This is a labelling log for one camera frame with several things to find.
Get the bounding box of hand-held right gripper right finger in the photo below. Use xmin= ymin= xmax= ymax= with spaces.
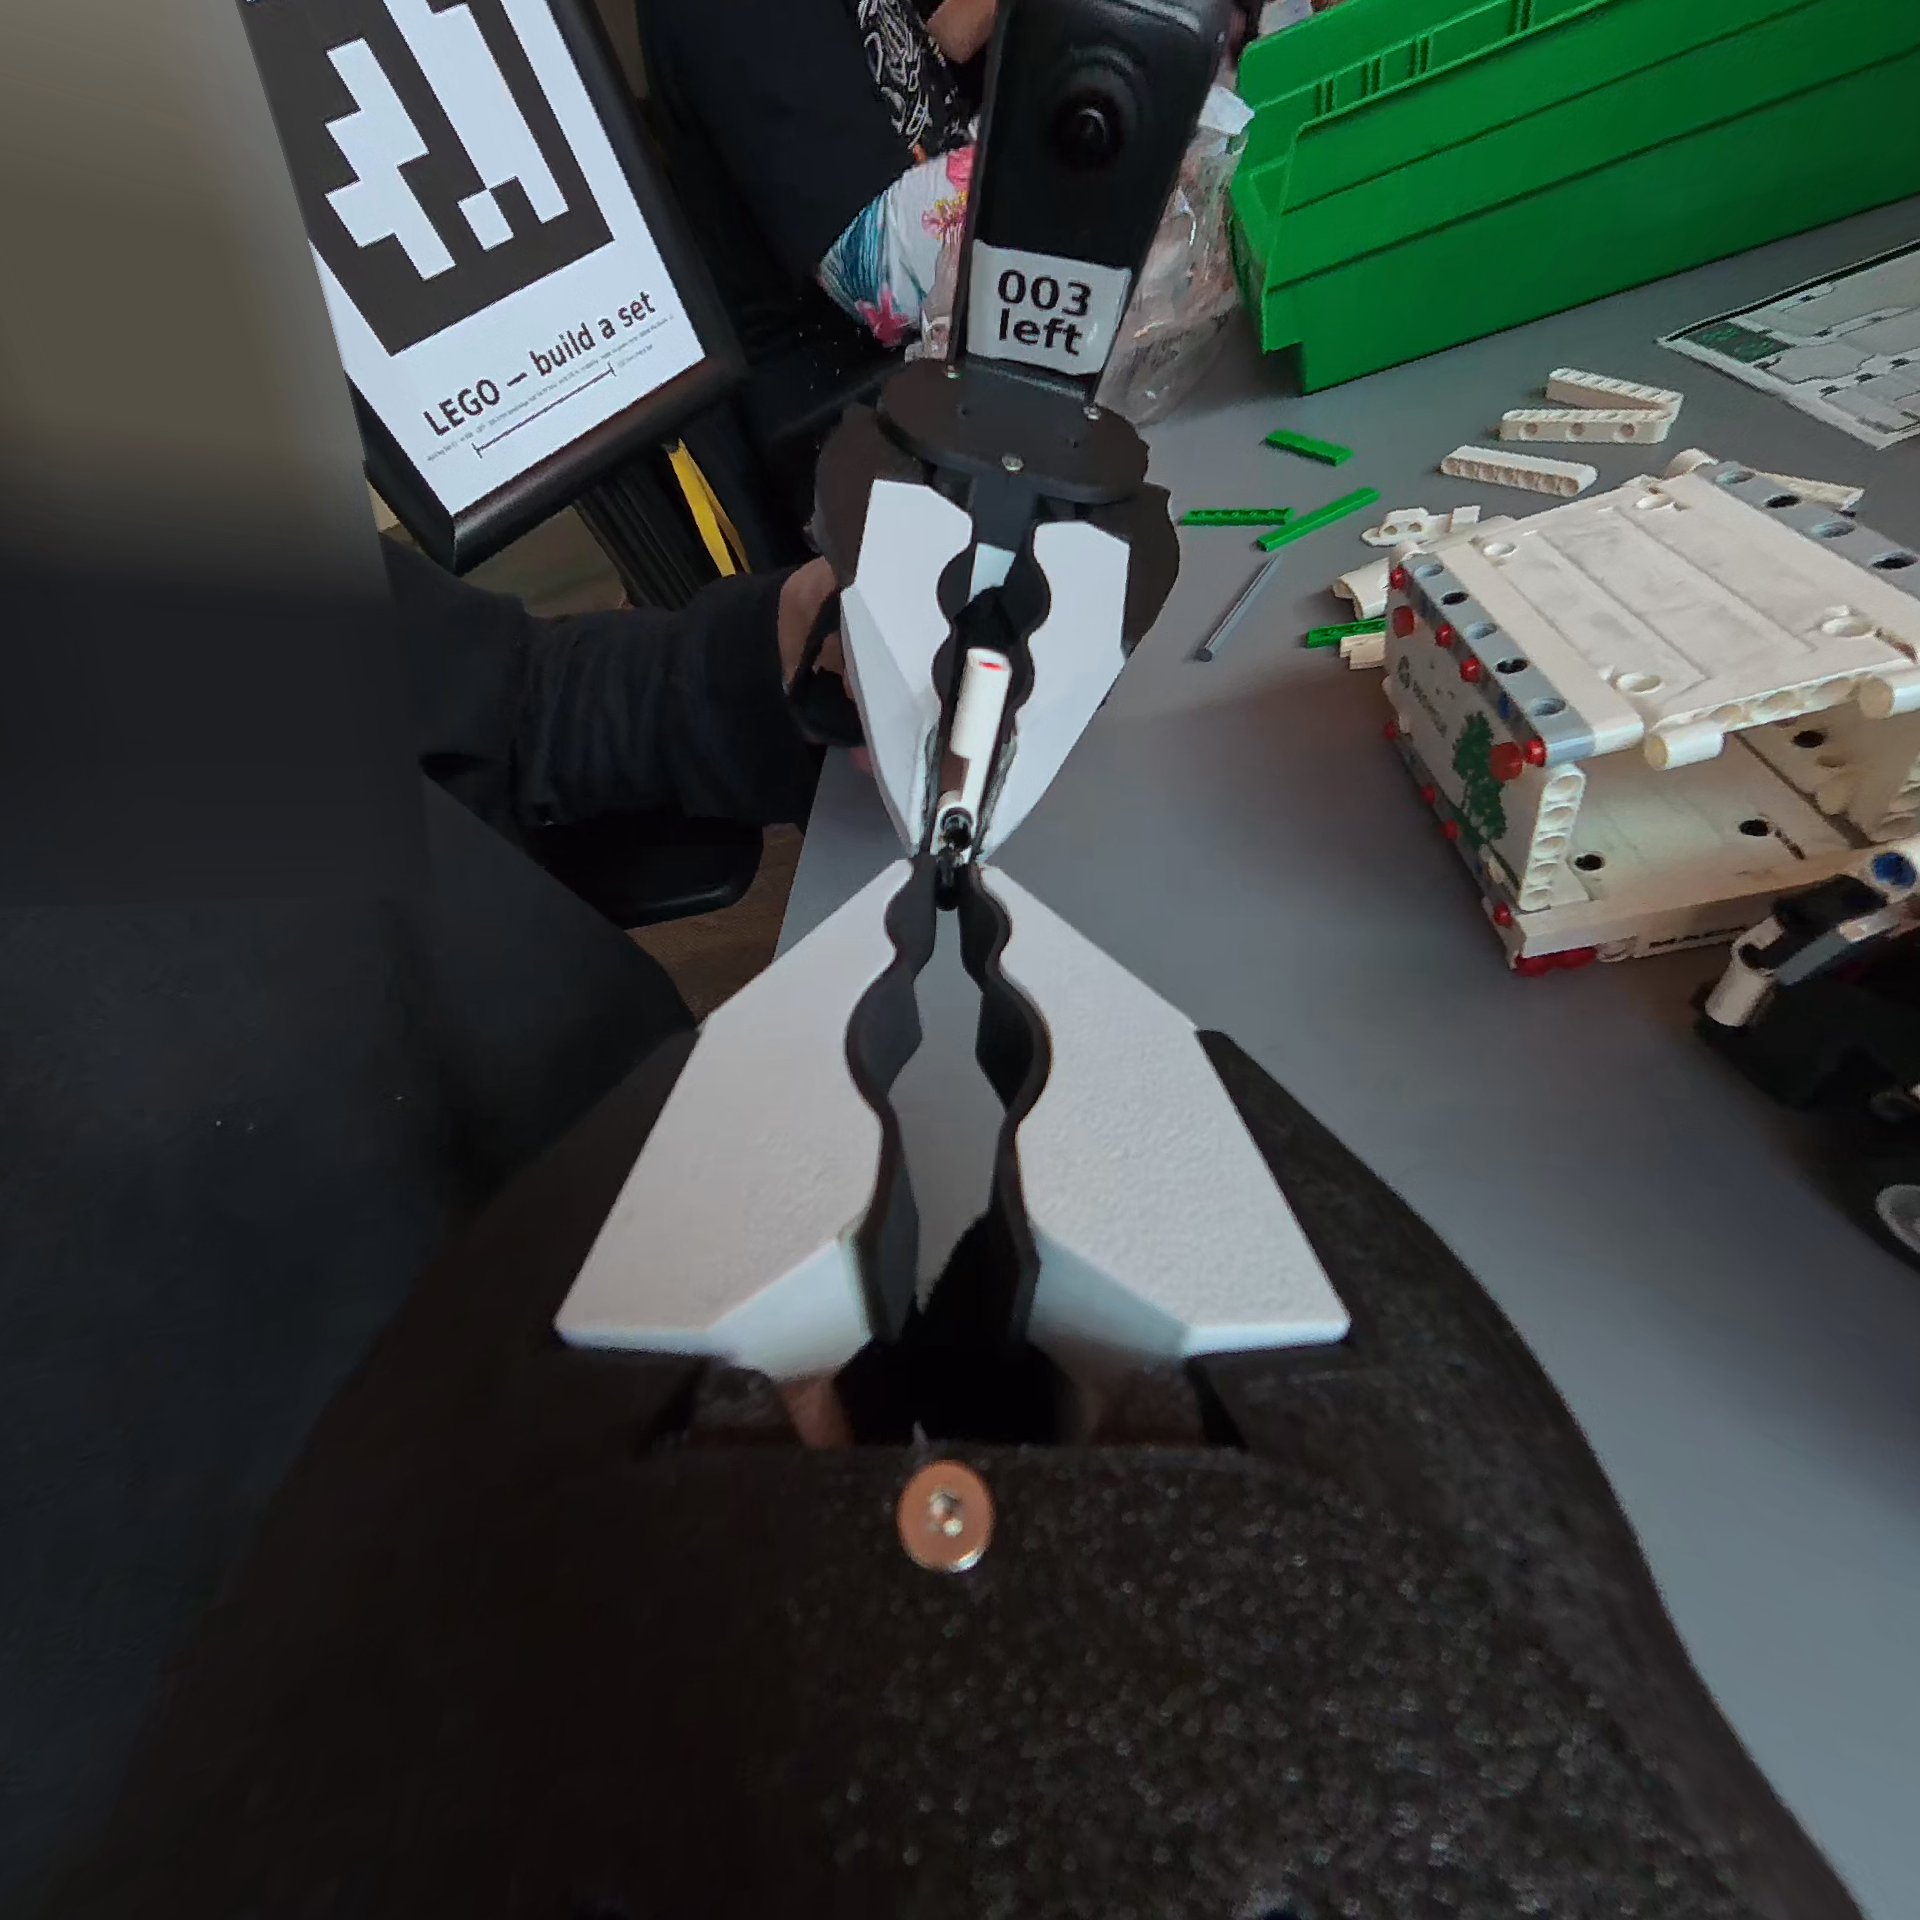
xmin=960 ymin=862 xmax=1352 ymax=1370

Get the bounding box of white lego truck container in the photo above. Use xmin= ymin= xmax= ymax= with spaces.
xmin=1378 ymin=472 xmax=1920 ymax=980

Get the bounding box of person's black clothing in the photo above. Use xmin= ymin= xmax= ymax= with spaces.
xmin=0 ymin=570 xmax=706 ymax=1920

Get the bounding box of black framed marker sign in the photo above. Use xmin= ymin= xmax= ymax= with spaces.
xmin=237 ymin=0 xmax=755 ymax=577

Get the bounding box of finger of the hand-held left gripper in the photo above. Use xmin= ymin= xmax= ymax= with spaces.
xmin=967 ymin=517 xmax=1134 ymax=866
xmin=838 ymin=477 xmax=980 ymax=856

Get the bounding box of person's left hand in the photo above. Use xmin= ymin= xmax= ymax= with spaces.
xmin=774 ymin=555 xmax=890 ymax=778

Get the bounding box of grey lego axle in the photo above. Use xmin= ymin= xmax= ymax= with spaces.
xmin=1192 ymin=550 xmax=1282 ymax=662

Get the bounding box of lego sticker sheet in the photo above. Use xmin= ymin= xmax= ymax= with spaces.
xmin=1654 ymin=246 xmax=1920 ymax=450

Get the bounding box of black chair base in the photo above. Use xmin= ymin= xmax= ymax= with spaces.
xmin=563 ymin=813 xmax=770 ymax=934

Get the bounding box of white lego connector piece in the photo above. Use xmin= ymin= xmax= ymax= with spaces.
xmin=933 ymin=644 xmax=1010 ymax=890

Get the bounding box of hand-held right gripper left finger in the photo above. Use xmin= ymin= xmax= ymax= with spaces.
xmin=552 ymin=862 xmax=926 ymax=1377

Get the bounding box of person's left forearm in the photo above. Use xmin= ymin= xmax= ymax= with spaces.
xmin=380 ymin=561 xmax=819 ymax=840

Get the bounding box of clear plastic bag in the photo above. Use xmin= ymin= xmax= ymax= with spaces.
xmin=1114 ymin=88 xmax=1260 ymax=433

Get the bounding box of floral printed bag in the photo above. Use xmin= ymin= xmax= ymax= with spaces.
xmin=815 ymin=147 xmax=980 ymax=356

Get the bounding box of yellow strap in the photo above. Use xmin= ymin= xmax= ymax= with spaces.
xmin=664 ymin=433 xmax=751 ymax=581

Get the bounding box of green plastic bin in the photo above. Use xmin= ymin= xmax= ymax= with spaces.
xmin=1227 ymin=90 xmax=1920 ymax=397
xmin=1232 ymin=0 xmax=1920 ymax=173

